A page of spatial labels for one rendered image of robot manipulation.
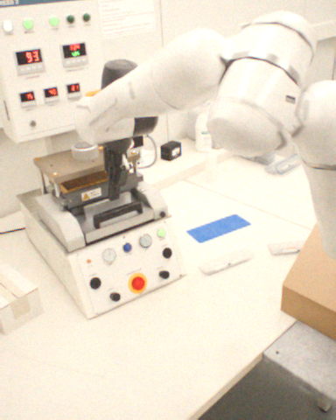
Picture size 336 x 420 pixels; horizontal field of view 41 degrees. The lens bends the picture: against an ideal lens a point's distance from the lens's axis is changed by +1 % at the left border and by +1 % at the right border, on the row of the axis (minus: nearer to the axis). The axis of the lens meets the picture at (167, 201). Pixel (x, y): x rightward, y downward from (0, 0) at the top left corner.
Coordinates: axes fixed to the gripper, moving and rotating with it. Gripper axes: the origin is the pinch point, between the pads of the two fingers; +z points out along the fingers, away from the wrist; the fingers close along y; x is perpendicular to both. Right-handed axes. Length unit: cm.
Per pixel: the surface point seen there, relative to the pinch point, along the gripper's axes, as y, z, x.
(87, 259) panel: 9.2, 13.9, -12.4
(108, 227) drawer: 5.4, 8.3, -4.0
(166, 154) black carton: -51, 43, 56
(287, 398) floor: 55, 93, 57
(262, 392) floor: 47, 96, 50
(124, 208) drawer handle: 4.0, 4.6, 1.5
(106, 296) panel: 17.5, 22.4, -10.2
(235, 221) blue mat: 5, 31, 50
